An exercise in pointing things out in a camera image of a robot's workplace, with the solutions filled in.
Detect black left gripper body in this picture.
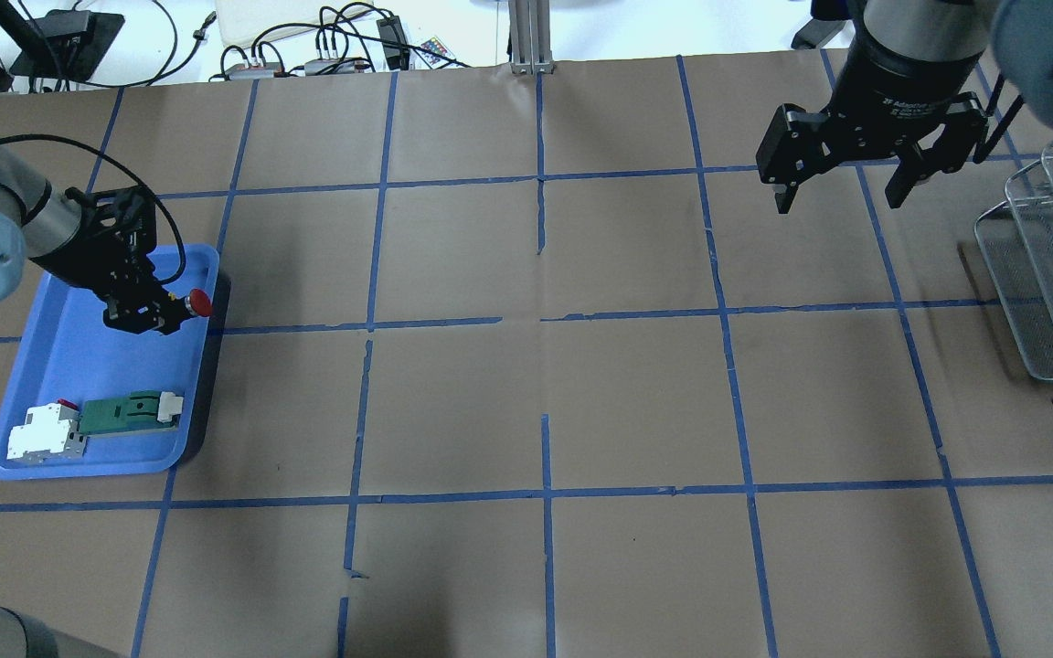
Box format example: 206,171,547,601
49,185,187,334

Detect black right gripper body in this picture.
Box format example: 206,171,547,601
755,55,989,184

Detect red emergency stop button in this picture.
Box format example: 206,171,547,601
181,288,213,318

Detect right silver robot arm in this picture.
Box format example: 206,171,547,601
756,1,1053,214

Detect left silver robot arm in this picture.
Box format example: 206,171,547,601
0,133,212,334

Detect blue plastic tray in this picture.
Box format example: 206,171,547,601
0,243,229,482

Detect green terminal block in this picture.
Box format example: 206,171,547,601
77,390,185,437

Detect white circuit breaker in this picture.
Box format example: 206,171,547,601
5,399,87,465

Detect black camera stand base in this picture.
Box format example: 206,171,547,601
0,1,126,84

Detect usb hub with cables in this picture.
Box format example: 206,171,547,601
216,5,473,81

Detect aluminium frame post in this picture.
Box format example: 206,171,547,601
508,0,555,75

